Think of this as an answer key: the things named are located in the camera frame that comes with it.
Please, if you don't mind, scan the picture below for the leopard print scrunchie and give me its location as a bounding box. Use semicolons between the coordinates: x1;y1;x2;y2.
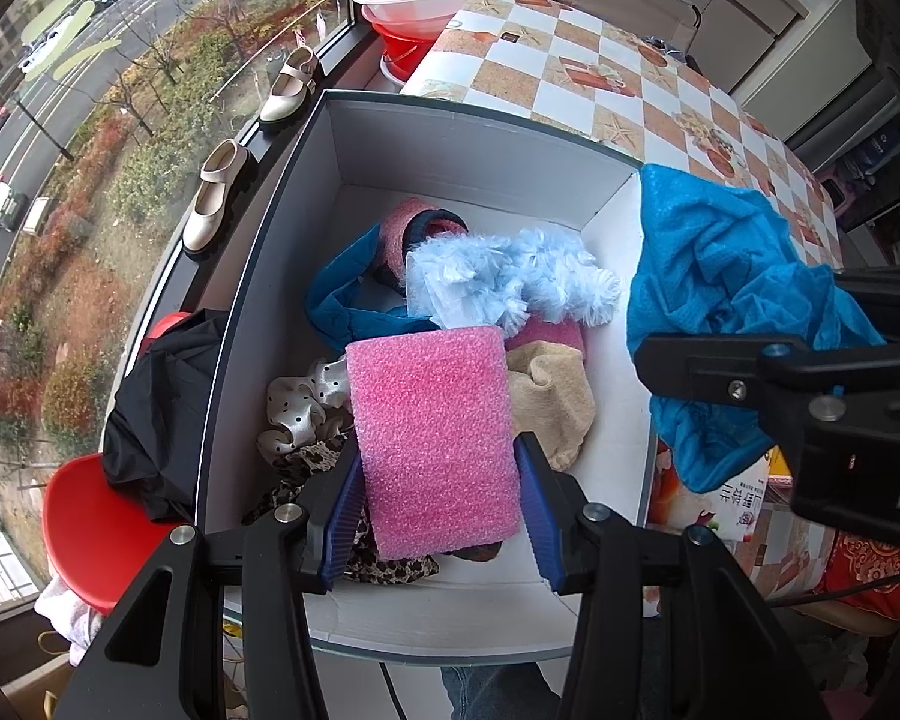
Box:
269;439;440;589

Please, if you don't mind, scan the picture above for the beige knitted cloth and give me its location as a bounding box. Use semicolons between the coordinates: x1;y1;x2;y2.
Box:
507;341;596;472

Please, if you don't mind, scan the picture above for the fluffy light blue cloth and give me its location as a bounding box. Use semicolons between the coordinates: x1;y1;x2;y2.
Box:
404;227;621;338

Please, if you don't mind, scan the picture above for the white polka dot scrunchie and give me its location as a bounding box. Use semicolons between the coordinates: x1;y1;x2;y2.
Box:
256;356;352;470

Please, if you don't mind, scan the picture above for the floral tissue pack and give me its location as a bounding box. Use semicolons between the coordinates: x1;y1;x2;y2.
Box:
647;440;770;543

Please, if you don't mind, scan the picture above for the black garment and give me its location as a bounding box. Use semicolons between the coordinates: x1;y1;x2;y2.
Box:
102;309;227;522

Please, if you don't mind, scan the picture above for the red plastic stool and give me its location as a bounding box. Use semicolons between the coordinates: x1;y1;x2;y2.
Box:
43;312;193;614

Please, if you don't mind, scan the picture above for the pink knitted sock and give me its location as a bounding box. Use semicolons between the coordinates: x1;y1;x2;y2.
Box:
374;197;468;291

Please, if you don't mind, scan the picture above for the grey cardboard box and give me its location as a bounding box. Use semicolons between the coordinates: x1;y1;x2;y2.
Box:
196;91;642;665

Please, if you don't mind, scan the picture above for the cream shoe near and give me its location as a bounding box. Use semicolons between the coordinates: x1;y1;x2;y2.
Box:
182;138;258;255

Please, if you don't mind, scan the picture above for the cream shoe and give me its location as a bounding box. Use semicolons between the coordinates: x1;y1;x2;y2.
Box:
182;138;258;255
258;44;325;128

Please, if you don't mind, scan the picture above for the cream shoe far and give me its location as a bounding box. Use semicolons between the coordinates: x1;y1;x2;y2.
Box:
258;44;325;128

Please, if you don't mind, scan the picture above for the checkered patterned tablecloth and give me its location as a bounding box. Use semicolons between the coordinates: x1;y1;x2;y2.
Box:
403;0;842;268

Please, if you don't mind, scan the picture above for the red plastic basin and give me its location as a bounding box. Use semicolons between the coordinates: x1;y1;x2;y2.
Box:
372;21;442;83

